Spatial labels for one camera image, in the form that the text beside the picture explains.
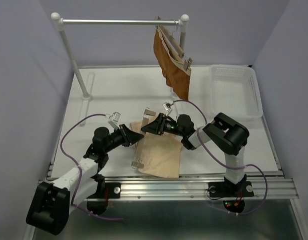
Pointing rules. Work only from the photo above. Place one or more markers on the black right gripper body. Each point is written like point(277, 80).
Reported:
point(170, 126)

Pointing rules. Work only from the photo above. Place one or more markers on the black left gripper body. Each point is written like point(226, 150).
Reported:
point(116, 139)

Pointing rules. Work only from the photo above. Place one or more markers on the wooden clip hanger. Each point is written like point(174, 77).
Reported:
point(140, 145)

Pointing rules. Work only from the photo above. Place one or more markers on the beige underwear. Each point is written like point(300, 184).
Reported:
point(160, 156)

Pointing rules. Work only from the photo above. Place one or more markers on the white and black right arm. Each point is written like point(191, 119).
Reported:
point(229, 135)

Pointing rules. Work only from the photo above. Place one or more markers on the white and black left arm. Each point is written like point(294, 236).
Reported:
point(53, 202)

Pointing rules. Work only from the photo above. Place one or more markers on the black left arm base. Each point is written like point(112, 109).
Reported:
point(98, 202)

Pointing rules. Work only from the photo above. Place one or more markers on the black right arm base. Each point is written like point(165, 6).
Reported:
point(231, 195)

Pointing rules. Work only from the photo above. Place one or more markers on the brown underwear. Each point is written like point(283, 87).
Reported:
point(172, 66)

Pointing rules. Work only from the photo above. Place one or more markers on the wooden hanger with brown underwear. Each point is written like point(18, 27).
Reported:
point(176, 39)

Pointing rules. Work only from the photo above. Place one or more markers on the white plastic basket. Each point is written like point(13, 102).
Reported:
point(234, 91)

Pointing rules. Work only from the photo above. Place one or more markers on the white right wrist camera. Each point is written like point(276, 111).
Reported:
point(168, 107)

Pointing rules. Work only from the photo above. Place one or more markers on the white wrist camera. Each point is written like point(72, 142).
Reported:
point(113, 119)
point(168, 107)

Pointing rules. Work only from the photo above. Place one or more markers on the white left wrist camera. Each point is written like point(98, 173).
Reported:
point(113, 119)

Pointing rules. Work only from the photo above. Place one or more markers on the aluminium mounting rail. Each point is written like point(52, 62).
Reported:
point(194, 187)

